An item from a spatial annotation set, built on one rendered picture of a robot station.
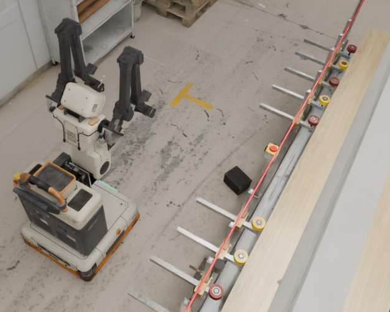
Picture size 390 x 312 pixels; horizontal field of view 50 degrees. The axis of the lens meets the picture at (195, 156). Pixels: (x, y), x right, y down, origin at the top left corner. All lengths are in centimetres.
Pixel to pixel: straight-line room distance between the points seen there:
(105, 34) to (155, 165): 179
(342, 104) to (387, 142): 245
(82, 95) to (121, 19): 272
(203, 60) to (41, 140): 198
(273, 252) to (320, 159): 80
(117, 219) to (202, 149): 118
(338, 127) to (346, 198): 240
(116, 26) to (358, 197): 444
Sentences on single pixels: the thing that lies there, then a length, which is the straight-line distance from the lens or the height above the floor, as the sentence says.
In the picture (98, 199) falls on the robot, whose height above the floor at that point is 80.
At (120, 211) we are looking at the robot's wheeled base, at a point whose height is 28.
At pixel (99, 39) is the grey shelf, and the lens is 491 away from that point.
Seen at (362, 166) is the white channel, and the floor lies 246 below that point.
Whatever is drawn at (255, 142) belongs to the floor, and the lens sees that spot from 414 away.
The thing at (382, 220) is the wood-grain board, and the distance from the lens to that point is 289.
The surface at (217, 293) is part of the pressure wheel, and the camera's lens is 237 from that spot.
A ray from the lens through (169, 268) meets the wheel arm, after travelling 244.
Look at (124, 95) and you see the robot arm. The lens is 246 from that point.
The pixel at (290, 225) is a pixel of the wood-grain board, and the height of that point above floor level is 90.
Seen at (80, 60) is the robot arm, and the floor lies 135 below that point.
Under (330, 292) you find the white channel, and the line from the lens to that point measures 75.
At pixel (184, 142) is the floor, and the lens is 402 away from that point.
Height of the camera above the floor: 312
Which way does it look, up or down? 52 degrees down
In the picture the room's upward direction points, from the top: 8 degrees clockwise
